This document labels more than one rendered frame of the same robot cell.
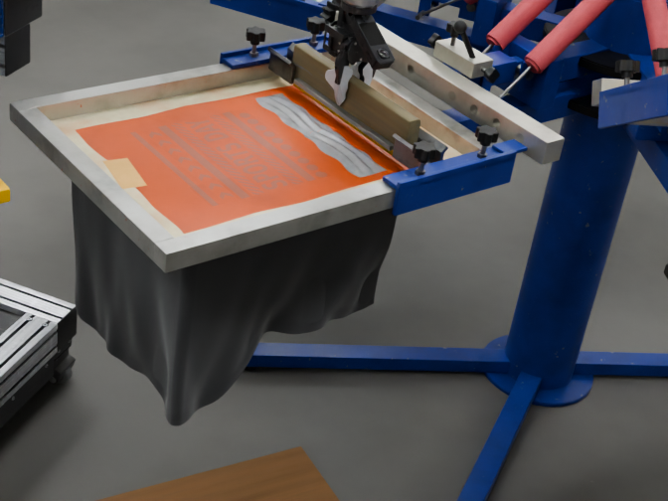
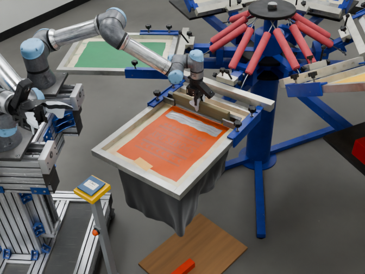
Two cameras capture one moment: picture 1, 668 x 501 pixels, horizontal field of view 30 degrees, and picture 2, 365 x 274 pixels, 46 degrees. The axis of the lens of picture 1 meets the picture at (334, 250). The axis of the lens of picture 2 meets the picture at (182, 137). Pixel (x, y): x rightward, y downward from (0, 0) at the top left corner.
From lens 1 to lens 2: 0.68 m
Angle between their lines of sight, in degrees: 11
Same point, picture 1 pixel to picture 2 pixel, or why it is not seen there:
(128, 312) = (153, 205)
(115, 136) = (130, 149)
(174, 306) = (175, 203)
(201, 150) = (161, 144)
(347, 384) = not seen: hidden behind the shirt
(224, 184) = (176, 156)
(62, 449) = (124, 242)
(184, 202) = (168, 168)
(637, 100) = (305, 89)
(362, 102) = (206, 109)
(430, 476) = (243, 207)
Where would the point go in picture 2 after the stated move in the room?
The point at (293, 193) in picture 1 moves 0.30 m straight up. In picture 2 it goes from (200, 151) to (199, 105)
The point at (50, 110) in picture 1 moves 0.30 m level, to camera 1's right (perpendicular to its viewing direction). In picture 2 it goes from (105, 147) to (159, 138)
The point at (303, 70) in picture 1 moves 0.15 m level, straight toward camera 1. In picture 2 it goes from (178, 100) to (184, 114)
